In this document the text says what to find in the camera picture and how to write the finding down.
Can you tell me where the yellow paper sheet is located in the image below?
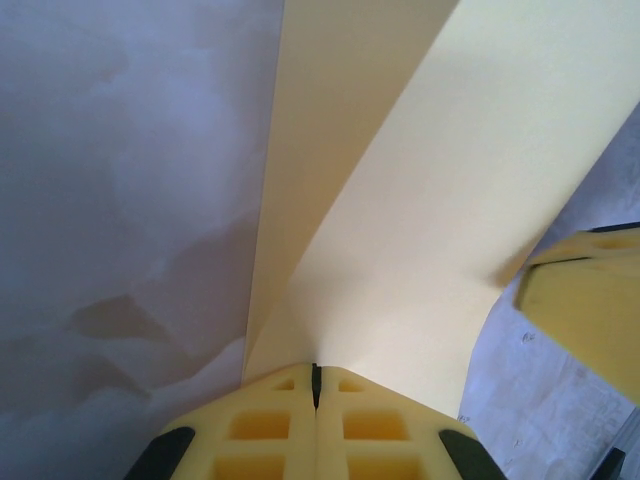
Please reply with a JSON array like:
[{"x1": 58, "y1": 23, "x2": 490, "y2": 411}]
[{"x1": 242, "y1": 0, "x2": 640, "y2": 436}]

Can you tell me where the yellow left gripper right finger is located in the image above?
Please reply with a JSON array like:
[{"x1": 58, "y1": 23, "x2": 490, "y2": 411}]
[{"x1": 313, "y1": 364, "x2": 504, "y2": 480}]

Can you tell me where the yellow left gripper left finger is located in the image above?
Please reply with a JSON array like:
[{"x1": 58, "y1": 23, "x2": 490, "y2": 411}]
[{"x1": 124, "y1": 362, "x2": 319, "y2": 480}]

